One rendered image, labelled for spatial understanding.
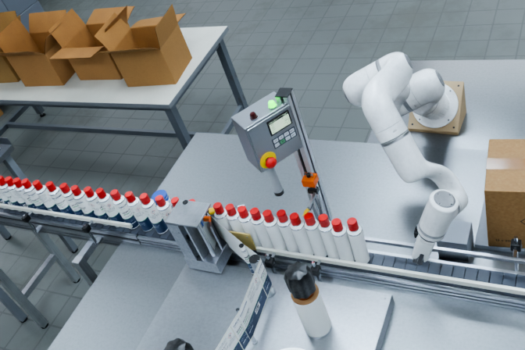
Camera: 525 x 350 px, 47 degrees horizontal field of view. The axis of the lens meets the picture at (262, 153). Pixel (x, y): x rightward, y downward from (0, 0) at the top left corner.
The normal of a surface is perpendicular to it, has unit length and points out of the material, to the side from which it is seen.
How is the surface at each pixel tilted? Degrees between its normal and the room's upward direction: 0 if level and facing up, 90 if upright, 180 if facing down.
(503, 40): 0
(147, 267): 0
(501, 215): 90
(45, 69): 90
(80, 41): 90
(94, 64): 91
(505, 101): 0
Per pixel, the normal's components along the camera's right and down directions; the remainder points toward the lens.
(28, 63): -0.33, 0.68
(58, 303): -0.28, -0.73
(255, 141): 0.51, 0.44
